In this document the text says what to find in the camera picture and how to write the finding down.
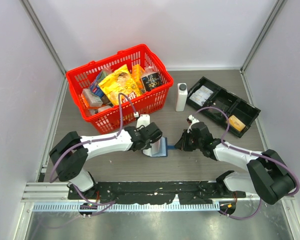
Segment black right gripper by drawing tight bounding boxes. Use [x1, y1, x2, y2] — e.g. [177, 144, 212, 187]
[175, 129, 203, 151]

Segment blue leather card holder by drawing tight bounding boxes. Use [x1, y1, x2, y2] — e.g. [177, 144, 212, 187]
[153, 137, 176, 158]

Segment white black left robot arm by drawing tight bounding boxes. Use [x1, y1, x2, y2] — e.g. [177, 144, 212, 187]
[49, 122, 163, 199]

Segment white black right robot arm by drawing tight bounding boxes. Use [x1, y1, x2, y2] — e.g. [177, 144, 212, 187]
[174, 121, 297, 205]

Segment white cards in tray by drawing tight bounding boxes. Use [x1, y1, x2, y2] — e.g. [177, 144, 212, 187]
[189, 85, 214, 107]

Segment gold card in tray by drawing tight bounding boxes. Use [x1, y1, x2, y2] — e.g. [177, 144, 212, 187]
[227, 115, 246, 132]

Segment white bottle grey cap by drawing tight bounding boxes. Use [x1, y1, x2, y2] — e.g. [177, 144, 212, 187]
[175, 83, 188, 112]

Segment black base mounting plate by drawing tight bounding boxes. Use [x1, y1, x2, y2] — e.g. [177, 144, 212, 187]
[82, 181, 246, 205]

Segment black compartment tray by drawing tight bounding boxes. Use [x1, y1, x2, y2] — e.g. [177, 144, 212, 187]
[186, 76, 261, 138]

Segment black wrapped roll package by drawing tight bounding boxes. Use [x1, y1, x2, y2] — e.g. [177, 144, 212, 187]
[141, 66, 163, 92]

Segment white sponge pack lower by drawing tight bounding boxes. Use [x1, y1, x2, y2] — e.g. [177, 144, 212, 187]
[89, 105, 112, 115]

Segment white sponge pack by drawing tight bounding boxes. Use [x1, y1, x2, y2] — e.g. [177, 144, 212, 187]
[81, 88, 103, 109]
[89, 105, 112, 115]

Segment yellow Lays chips bag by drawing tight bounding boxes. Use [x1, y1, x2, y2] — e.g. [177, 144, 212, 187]
[99, 64, 142, 106]

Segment white sponge pack upper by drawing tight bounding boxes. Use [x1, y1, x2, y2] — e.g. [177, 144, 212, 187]
[81, 88, 103, 109]

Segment orange snack box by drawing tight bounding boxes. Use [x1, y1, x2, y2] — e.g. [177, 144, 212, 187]
[131, 64, 146, 93]

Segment blue Vileda sponge pack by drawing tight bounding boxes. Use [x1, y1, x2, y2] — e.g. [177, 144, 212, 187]
[89, 70, 108, 98]

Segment red plastic shopping basket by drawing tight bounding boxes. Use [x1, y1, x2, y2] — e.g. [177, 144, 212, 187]
[66, 44, 174, 134]

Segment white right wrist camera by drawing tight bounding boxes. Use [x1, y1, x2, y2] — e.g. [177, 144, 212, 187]
[186, 115, 200, 133]

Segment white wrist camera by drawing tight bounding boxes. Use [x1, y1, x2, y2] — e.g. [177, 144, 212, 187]
[136, 114, 151, 130]
[186, 115, 200, 133]

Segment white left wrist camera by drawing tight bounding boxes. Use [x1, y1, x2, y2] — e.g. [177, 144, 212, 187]
[136, 114, 151, 130]

